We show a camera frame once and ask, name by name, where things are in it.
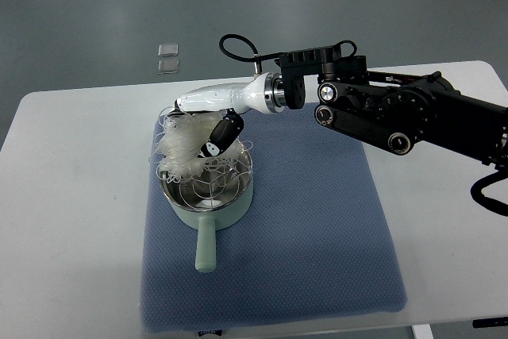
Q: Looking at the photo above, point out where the white vermicelli nest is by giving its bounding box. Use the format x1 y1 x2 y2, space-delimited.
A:
154 109 228 180

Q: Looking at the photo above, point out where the upper clear floor tile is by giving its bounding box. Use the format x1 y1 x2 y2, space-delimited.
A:
158 43 179 57

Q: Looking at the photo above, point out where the mint green steel pot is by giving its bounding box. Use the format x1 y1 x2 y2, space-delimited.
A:
157 140 253 273

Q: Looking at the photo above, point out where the blue label under mat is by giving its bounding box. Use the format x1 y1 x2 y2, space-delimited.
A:
198 329 223 337

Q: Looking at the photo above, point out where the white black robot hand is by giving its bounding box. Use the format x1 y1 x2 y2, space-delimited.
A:
171 73 287 158

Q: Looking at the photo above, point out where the wire steaming rack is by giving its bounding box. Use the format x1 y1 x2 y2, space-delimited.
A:
176 160 243 211

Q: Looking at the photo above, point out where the blue textured mat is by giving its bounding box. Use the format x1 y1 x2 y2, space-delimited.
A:
140 104 407 333

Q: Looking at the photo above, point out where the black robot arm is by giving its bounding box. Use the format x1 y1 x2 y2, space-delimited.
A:
275 43 507 216

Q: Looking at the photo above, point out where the clear floor tile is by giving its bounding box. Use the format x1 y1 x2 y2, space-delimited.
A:
157 59 179 75
158 43 179 57

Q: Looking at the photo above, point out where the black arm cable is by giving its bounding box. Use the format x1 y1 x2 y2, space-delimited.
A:
218 33 283 76

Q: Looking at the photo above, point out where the lower clear floor tile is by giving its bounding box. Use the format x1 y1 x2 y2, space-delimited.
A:
157 59 179 75

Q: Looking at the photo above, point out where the black object at table edge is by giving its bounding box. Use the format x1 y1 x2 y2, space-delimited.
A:
472 317 508 329

